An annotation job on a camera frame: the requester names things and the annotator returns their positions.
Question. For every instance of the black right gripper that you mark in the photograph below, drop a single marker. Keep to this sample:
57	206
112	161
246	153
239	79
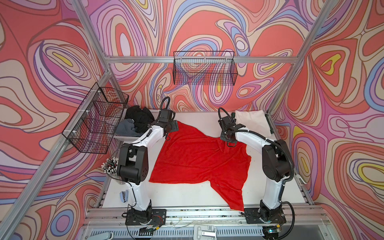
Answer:
223	137

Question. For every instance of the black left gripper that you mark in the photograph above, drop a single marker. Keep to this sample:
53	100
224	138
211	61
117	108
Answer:
175	126

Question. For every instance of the red t-shirt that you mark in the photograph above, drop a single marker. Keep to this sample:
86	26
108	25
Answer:
191	157

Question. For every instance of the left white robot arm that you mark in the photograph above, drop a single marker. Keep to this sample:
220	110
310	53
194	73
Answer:
133	164

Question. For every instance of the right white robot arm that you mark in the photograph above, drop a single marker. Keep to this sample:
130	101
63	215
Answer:
277	162

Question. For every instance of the black garment in basket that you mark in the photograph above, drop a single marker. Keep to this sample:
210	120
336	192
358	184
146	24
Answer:
141	117

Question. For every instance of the folded white t-shirt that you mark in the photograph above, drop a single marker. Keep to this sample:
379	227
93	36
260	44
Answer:
255	121

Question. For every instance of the grey garment in basket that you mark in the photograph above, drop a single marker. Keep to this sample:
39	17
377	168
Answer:
127	128

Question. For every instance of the cup of pens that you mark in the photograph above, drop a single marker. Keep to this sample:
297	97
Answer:
109	167

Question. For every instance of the blue stapler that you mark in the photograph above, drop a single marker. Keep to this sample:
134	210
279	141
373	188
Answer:
124	196

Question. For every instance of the black wire basket back wall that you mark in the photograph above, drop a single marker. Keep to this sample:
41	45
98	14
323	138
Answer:
207	68

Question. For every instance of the black wire basket wall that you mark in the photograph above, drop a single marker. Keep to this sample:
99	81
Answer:
94	124
207	68

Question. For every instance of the black wire basket left wall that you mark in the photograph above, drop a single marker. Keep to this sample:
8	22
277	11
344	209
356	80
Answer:
94	124

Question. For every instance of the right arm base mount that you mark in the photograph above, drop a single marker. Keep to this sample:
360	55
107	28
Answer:
265	215

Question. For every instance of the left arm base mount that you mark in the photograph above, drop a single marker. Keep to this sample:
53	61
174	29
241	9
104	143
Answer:
149	217

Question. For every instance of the aluminium rail at front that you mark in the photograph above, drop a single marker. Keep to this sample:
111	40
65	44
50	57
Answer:
301	222

